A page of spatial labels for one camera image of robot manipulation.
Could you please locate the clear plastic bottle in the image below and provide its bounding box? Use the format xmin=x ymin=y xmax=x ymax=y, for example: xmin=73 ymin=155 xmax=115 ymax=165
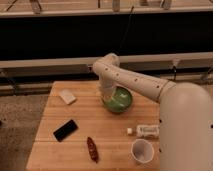
xmin=127 ymin=124 xmax=159 ymax=138

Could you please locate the black smartphone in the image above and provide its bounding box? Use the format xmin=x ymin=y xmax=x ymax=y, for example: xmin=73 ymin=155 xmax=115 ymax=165
xmin=53 ymin=120 xmax=78 ymax=141

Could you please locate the green ceramic bowl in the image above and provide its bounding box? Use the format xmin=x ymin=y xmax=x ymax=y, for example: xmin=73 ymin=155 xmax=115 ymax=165
xmin=103 ymin=86 xmax=133 ymax=113

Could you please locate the white sponge block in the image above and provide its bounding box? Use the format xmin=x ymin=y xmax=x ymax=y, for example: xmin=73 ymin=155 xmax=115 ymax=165
xmin=59 ymin=89 xmax=76 ymax=105

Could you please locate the white paper cup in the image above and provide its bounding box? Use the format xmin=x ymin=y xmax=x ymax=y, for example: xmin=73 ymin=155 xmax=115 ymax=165
xmin=131 ymin=139 xmax=155 ymax=164

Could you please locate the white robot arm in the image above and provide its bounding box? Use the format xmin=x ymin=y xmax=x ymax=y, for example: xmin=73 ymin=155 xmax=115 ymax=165
xmin=93 ymin=53 xmax=213 ymax=171

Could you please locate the black hanging cable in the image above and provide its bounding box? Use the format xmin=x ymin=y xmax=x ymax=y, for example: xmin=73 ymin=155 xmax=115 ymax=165
xmin=116 ymin=4 xmax=135 ymax=56

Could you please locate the dried red chili pepper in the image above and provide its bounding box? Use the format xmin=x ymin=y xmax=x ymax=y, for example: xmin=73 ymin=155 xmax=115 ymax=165
xmin=87 ymin=137 xmax=99 ymax=162

